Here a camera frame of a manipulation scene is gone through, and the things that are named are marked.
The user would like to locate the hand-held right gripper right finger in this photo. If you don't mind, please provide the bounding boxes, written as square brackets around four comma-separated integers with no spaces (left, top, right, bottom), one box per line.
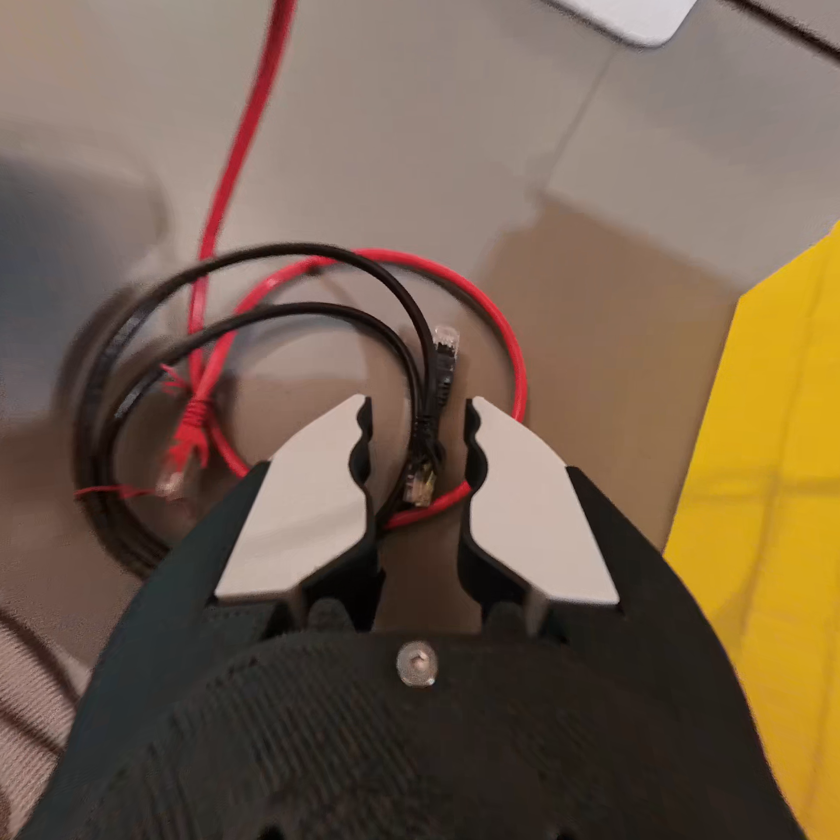
[459,395,621,635]

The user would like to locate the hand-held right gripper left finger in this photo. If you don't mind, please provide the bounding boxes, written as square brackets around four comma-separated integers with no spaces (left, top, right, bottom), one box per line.
[213,394,382,611]

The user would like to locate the red ethernet cable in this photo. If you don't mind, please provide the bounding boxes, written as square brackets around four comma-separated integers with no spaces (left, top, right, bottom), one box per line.
[154,0,529,531]

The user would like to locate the black ethernet cable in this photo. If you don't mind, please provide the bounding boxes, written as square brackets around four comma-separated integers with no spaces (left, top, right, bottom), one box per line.
[75,243,462,578]

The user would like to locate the yellow plastic bin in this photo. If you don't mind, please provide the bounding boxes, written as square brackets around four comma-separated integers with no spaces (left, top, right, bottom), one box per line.
[663,220,840,840]

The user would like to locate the grey desk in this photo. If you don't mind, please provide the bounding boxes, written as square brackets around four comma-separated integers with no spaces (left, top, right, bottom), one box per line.
[0,0,840,723]

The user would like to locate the red twist tie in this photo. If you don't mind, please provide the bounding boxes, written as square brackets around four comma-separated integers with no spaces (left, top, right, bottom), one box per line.
[75,482,155,501]

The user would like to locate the person's striped shirt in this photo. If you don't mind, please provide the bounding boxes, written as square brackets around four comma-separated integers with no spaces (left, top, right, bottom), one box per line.
[0,607,93,834]

